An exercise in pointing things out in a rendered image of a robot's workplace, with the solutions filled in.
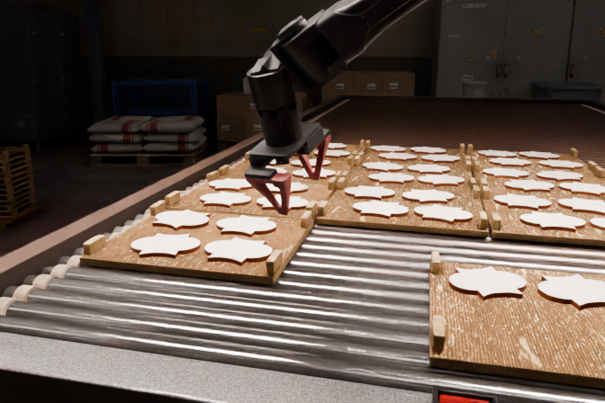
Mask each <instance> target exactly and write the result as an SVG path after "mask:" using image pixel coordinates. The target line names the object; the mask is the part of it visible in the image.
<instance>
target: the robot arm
mask: <svg viewBox="0 0 605 403"><path fill-rule="evenodd" d="M426 1H427V0H342V1H338V2H336V3H335V4H334V5H333V6H332V7H330V8H329V9H328V10H326V11H324V10H323V9H322V10H320V11H319V12H318V13H316V14H315V15H314V16H313V17H312V18H311V19H309V20H308V21H306V20H305V19H303V18H302V17H301V16H298V17H296V18H295V19H294V20H292V21H291V22H290V23H288V24H287V25H286V26H285V27H284V28H283V29H282V30H281V31H280V32H279V34H278V35H277V40H275V41H274V43H273V45H272V46H271V47H270V48H269V49H268V50H267V51H266V53H265V55H264V57H263V58H261V59H259V60H258V61H257V63H256V65H255V66H254V67H253V68H251V69H250V70H249V71H248V72H247V77H248V82H249V86H250V90H251V93H252V96H253V99H254V103H255V105H256V109H257V115H258V118H259V121H260V125H261V128H262V131H263V135H264V139H263V140H262V141H261V142H260V143H259V144H258V145H256V146H255V147H254V148H253V149H252V150H250V151H249V152H248V154H249V156H248V159H249V162H250V164H251V166H250V167H249V168H248V169H247V170H246V171H245V172H244V175H245V178H246V181H247V182H248V183H249V184H250V185H252V186H253V187H254V188H255V189H256V190H257V191H258V192H260V193H261V194H262V195H263V196H264V197H265V198H266V199H267V200H268V201H269V202H270V203H271V204H272V206H273V207H274V208H275V209H276V211H277V212H278V213H279V214H282V215H288V212H289V205H290V195H291V185H292V174H285V173H277V170H276V168H267V167H266V166H268V165H269V164H270V163H271V162H272V161H273V160H274V159H275V161H276V163H277V164H279V165H288V164H290V161H289V159H290V158H291V157H292V156H293V155H294V154H295V153H296V155H297V156H298V158H299V160H300V161H301V163H302V166H303V168H304V169H305V171H306V173H307V174H308V176H309V177H310V178H311V180H317V181H318V180H320V176H321V169H322V165H323V161H324V158H325V156H326V153H327V149H328V146H329V143H330V138H331V136H330V130H328V129H323V128H322V127H321V125H320V124H319V123H318V122H302V119H301V115H300V112H299V108H298V104H297V100H296V98H295V97H296V96H295V92H294V89H293V84H294V82H295V81H296V82H297V83H298V85H299V86H300V87H301V88H302V90H303V91H304V92H305V93H306V94H307V95H308V96H310V95H311V94H313V93H314V92H316V91H317V90H319V89H320V88H321V87H323V86H324V85H326V84H327V83H328V82H329V81H330V80H332V79H333V78H334V77H335V76H337V75H338V74H339V73H340V71H341V70H342V69H343V68H344V67H346V66H347V65H348V62H350V61H351V60H352V59H354V58H356V57H357V56H359V55H360V54H362V53H363V52H364V51H365V50H366V48H367V47H368V46H369V45H370V44H371V42H372V41H373V40H374V39H375V38H376V37H378V36H379V35H380V34H381V33H382V32H383V31H384V30H386V29H387V28H388V27H390V26H391V25H392V24H394V23H395V22H397V21H398V20H400V19H401V18H402V17H403V16H404V15H406V14H407V13H409V12H411V11H412V10H414V9H415V8H416V7H418V6H419V5H421V4H423V3H424V2H426ZM316 147H317V148H318V155H317V159H316V165H315V169H314V170H313V169H312V166H311V164H310V161H309V159H308V157H307V155H308V154H310V153H311V152H312V151H313V150H314V149H315V148H316ZM266 184H272V185H273V186H274V187H277V188H278V189H279V191H280V195H281V205H280V203H279V202H278V200H277V199H276V198H275V196H274V195H273V194H272V192H271V191H270V190H269V188H268V187H267V185H266Z"/></svg>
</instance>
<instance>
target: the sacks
mask: <svg viewBox="0 0 605 403"><path fill-rule="evenodd" d="M203 122H204V119H203V118H202V117H200V116H191V115H188V116H160V117H158V118H156V117H154V116H117V115H116V116H113V117H110V118H108V119H106V120H105V121H99V122H97V123H96V124H94V125H92V126H91V127H90V128H88V129H87V131H89V132H92V133H94V134H92V135H91V136H90V137H89V139H91V140H92V141H95V142H99V143H97V144H95V145H94V146H93V147H92V148H91V151H93V153H91V154H90V164H91V166H192V165H194V164H197V163H196V160H202V159H203V155H206V154H207V153H208V152H207V142H205V141H206V140H207V137H205V136H204V135H202V134H204V133H205V132H206V131H207V129H206V128H204V127H200V126H201V125H202V124H203ZM117 156H127V157H117ZM130 156H135V157H130ZM160 156H163V157H160ZM165 156H167V157H165ZM170 156H174V157H170ZM181 156H182V157H181ZM105 160H136V161H137V163H105V162H104V161H105ZM150 160H183V163H151V162H150Z"/></svg>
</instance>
